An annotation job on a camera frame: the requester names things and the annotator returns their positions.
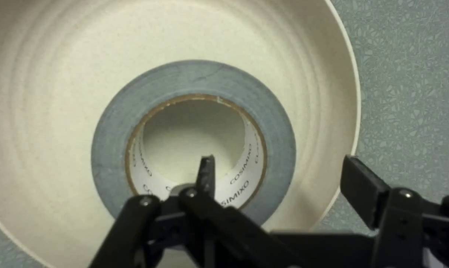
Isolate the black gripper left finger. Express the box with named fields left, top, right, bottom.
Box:
left=88, top=154, right=297, bottom=268

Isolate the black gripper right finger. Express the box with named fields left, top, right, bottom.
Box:
left=339, top=154, right=449, bottom=268

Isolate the black masking tape roll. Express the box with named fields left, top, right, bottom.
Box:
left=89, top=58, right=297, bottom=227

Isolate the cream white round plate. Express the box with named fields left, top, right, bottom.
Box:
left=0, top=0, right=363, bottom=268

